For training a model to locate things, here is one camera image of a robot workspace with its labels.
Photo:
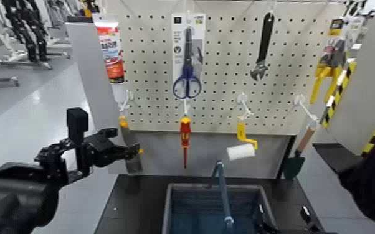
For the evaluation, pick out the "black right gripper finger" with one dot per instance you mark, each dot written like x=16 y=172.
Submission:
x=307 y=214
x=262 y=219

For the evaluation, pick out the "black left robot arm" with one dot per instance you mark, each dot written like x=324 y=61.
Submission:
x=11 y=202

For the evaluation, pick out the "white red sealant tube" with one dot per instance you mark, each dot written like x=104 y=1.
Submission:
x=110 y=49

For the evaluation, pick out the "grey panel with hazard tape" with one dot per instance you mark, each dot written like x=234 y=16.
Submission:
x=370 y=65

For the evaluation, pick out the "yellow grey paint brush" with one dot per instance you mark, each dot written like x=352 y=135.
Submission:
x=125 y=134

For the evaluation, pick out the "black stand post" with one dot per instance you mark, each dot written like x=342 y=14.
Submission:
x=285 y=157

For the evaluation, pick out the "red yellow screwdriver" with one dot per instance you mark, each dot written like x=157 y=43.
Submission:
x=185 y=130

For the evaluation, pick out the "blue scissors on package card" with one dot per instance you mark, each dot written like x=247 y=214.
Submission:
x=187 y=75

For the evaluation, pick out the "black background robot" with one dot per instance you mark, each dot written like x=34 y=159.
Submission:
x=27 y=32

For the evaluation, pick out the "blue grey plastic crate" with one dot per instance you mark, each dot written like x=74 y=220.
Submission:
x=171 y=212

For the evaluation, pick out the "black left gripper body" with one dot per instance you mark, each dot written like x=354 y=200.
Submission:
x=56 y=157

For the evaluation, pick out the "white pegboard hook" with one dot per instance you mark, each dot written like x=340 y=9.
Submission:
x=189 y=9
x=243 y=103
x=271 y=8
x=185 y=106
x=305 y=107
x=127 y=99

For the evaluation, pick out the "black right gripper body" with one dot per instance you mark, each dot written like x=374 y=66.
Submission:
x=302 y=230

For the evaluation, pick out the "grey display stand panel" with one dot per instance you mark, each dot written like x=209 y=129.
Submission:
x=92 y=91

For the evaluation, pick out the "cream perforated pegboard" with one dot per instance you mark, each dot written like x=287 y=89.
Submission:
x=223 y=68

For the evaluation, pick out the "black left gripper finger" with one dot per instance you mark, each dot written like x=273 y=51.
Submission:
x=100 y=140
x=115 y=155

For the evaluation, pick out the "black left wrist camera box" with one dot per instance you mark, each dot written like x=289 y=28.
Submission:
x=77 y=122

